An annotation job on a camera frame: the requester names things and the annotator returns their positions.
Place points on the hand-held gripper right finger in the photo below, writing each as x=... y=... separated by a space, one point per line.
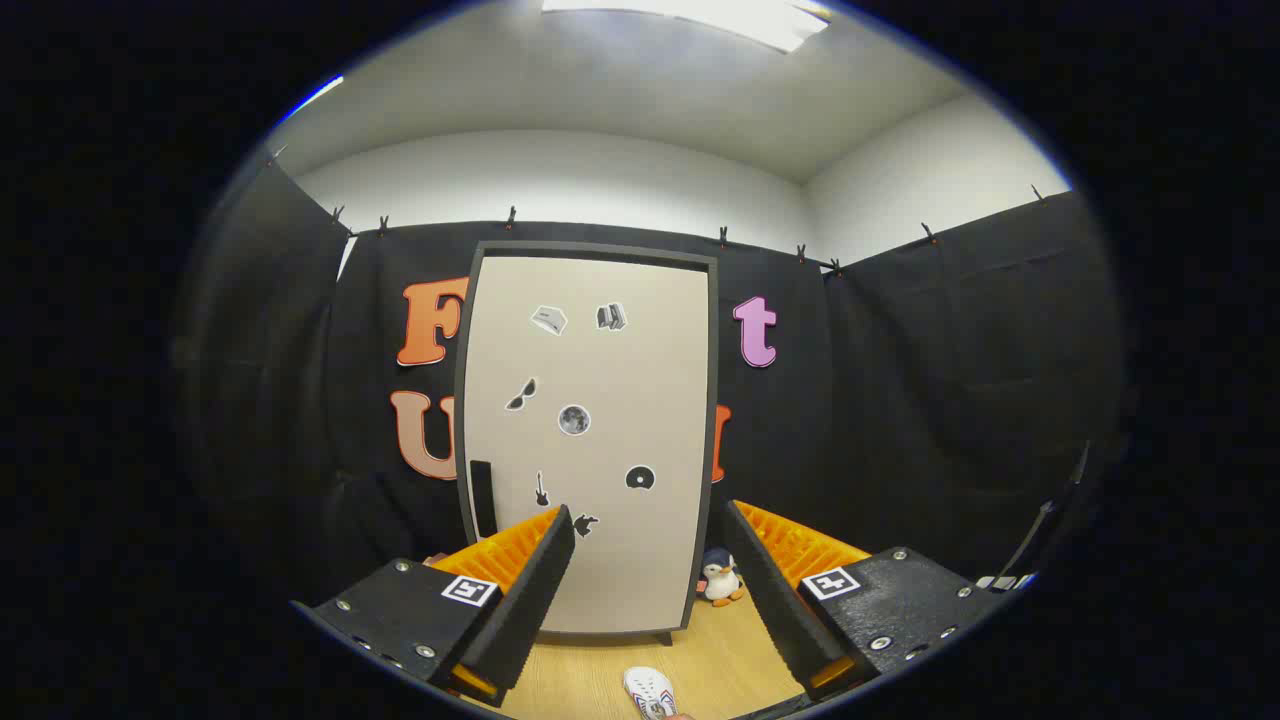
x=775 y=600

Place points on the penguin plush toy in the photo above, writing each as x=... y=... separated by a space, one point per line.
x=718 y=582

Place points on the white striped canvas shoe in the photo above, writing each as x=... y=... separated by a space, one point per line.
x=648 y=690

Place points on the grey shoe cabinet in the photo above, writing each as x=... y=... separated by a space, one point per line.
x=600 y=249

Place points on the beige shoe cabinet door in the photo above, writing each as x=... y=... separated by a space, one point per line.
x=620 y=370

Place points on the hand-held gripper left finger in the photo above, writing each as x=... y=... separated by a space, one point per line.
x=530 y=600

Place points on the row of black clips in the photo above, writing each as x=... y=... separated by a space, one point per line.
x=511 y=216

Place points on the black metal stand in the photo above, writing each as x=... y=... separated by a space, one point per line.
x=1040 y=525

